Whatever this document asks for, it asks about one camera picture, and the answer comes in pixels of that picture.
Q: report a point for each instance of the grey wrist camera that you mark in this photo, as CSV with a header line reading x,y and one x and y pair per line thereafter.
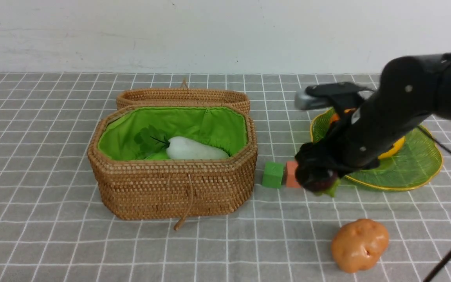
x,y
340,96

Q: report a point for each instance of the dark purple mangosteen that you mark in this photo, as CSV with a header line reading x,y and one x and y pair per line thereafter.
x,y
322,182

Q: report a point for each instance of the woven rattan basket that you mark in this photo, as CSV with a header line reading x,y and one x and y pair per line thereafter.
x,y
137,189

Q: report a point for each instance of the green glass leaf plate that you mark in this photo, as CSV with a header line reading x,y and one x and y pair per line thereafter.
x,y
413,166

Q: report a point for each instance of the white radish with leaves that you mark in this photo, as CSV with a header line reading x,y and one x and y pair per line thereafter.
x,y
151,140

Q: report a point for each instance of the brown potato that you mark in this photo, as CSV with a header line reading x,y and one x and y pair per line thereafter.
x,y
358,245

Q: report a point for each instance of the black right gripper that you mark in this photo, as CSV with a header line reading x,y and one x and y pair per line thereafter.
x,y
327,153

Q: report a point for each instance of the orange mango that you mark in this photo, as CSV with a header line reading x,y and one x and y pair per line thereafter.
x,y
336,116

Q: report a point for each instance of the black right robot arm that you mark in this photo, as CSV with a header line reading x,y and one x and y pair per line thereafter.
x,y
411,88

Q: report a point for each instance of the yellow banana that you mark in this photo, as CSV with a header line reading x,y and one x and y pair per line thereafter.
x,y
394,149

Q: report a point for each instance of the orange foam cube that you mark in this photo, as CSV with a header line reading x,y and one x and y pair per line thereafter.
x,y
291,181

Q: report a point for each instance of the woven rattan basket lid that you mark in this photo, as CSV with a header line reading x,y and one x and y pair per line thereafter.
x,y
236,99

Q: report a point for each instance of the grey checked tablecloth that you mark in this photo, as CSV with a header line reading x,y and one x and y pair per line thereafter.
x,y
54,227

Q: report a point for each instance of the green foam cube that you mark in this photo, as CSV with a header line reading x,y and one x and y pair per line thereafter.
x,y
273,175

